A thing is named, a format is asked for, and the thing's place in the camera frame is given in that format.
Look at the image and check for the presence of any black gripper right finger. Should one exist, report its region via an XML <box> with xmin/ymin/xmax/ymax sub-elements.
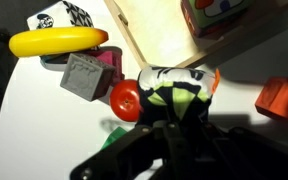
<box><xmin>200</xmin><ymin>123</ymin><xmax>288</xmax><ymax>180</ymax></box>

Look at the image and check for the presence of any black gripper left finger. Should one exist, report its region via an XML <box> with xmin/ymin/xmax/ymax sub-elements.
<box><xmin>69</xmin><ymin>125</ymin><xmax>161</xmax><ymax>180</ymax></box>

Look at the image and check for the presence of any black white plush cube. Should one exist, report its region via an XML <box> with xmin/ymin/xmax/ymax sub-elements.
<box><xmin>137</xmin><ymin>66</ymin><xmax>220</xmax><ymax>126</ymax></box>

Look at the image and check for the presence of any red toy tomato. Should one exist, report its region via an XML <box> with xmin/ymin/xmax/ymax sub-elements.
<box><xmin>109</xmin><ymin>79</ymin><xmax>141</xmax><ymax>122</ymax></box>

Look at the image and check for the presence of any wooden tray box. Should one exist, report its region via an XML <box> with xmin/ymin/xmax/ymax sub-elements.
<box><xmin>104</xmin><ymin>0</ymin><xmax>288</xmax><ymax>68</ymax></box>

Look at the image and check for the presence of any colourful plush cube in box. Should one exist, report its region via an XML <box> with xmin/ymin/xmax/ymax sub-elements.
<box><xmin>180</xmin><ymin>0</ymin><xmax>254</xmax><ymax>38</ymax></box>

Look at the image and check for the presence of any yellow toy banana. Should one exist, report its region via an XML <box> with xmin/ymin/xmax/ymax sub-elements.
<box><xmin>9</xmin><ymin>27</ymin><xmax>109</xmax><ymax>57</ymax></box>

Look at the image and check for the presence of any blue patterned plush cube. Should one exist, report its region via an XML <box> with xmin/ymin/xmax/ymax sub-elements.
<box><xmin>27</xmin><ymin>0</ymin><xmax>93</xmax><ymax>71</ymax></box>

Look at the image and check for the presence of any green block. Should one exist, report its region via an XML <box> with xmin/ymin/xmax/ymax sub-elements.
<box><xmin>102</xmin><ymin>126</ymin><xmax>127</xmax><ymax>149</ymax></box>

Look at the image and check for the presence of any orange red block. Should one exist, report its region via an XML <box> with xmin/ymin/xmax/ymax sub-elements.
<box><xmin>255</xmin><ymin>77</ymin><xmax>288</xmax><ymax>121</ymax></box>

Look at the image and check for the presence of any white round table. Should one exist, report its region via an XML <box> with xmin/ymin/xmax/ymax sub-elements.
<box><xmin>0</xmin><ymin>0</ymin><xmax>288</xmax><ymax>180</ymax></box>

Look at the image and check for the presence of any grey embossed cube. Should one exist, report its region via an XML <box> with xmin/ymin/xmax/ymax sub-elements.
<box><xmin>60</xmin><ymin>53</ymin><xmax>115</xmax><ymax>101</ymax></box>

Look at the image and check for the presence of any magenta block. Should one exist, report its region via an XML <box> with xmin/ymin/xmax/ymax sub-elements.
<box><xmin>88</xmin><ymin>46</ymin><xmax>125</xmax><ymax>86</ymax></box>

